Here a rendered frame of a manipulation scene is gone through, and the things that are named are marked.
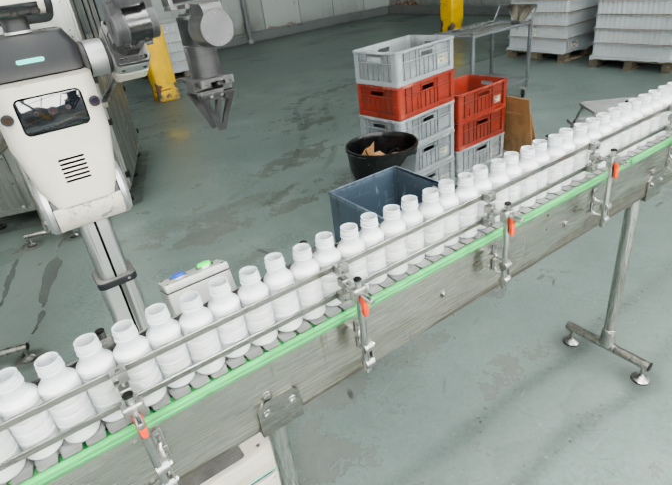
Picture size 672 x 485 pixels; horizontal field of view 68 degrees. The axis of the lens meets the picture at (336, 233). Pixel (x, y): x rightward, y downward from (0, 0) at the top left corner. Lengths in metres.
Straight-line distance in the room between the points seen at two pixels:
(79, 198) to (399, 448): 1.43
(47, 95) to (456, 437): 1.76
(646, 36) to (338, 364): 6.75
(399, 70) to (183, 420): 2.73
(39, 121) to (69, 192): 0.18
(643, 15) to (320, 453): 6.51
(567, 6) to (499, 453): 6.77
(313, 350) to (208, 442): 0.27
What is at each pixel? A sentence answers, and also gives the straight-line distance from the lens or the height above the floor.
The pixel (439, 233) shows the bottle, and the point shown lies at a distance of 1.21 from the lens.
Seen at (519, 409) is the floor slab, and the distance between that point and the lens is 2.25.
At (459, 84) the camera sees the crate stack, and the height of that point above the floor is 0.60.
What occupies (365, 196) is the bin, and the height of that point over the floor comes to 0.88.
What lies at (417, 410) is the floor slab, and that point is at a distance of 2.21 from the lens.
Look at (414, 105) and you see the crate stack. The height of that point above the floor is 0.73.
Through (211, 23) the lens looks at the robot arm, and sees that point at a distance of 0.89.
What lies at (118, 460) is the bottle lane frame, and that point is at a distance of 1.02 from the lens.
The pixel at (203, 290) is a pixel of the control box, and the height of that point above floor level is 1.09.
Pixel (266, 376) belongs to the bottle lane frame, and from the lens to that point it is 1.05.
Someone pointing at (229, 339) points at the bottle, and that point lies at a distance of 1.00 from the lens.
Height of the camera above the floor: 1.66
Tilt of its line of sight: 29 degrees down
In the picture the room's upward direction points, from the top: 8 degrees counter-clockwise
